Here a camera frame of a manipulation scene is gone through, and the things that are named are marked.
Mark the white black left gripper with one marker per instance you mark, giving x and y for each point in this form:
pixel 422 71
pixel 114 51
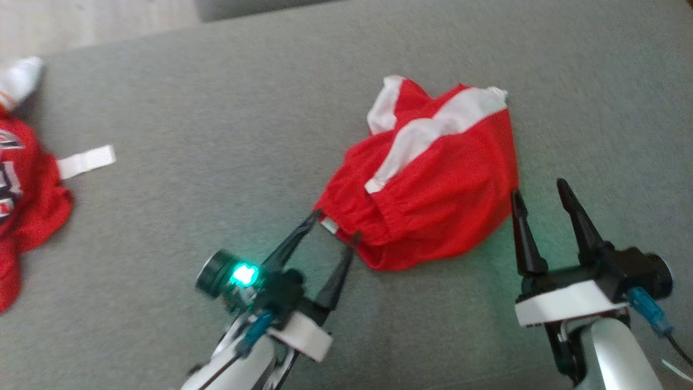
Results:
pixel 303 333

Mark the red shorts with white stripe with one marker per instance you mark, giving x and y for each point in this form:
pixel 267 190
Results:
pixel 449 200

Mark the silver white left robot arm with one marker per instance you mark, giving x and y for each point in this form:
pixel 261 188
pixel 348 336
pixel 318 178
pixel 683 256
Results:
pixel 243 368

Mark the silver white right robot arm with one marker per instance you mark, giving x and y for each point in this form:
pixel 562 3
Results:
pixel 617 357

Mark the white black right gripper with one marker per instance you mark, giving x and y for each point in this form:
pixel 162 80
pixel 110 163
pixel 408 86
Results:
pixel 563 306

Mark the red white printed jersey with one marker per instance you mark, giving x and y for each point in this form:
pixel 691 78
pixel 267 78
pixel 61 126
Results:
pixel 27 184

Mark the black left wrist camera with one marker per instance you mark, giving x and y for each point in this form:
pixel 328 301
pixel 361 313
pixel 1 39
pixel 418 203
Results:
pixel 219 276

